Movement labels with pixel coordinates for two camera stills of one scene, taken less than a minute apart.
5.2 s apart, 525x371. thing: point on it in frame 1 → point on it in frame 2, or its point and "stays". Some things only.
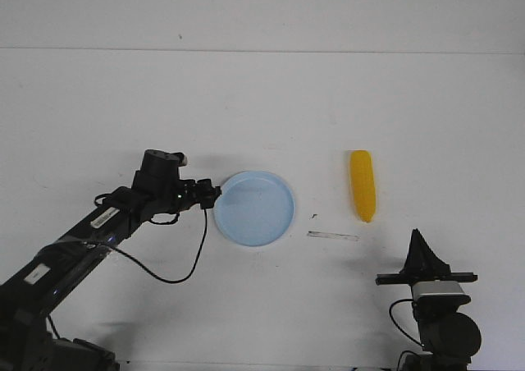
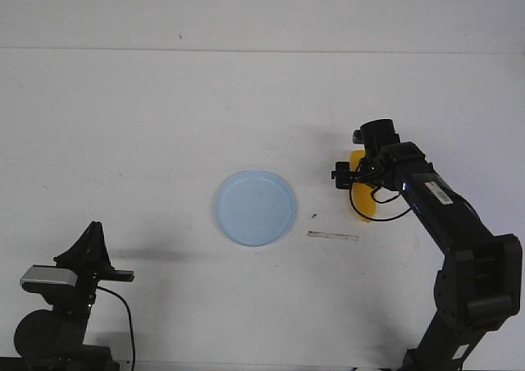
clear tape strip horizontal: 352,237 stays
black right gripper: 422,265 → 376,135
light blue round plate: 254,208 stays
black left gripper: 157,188 → 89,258
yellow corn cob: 363,183 stays
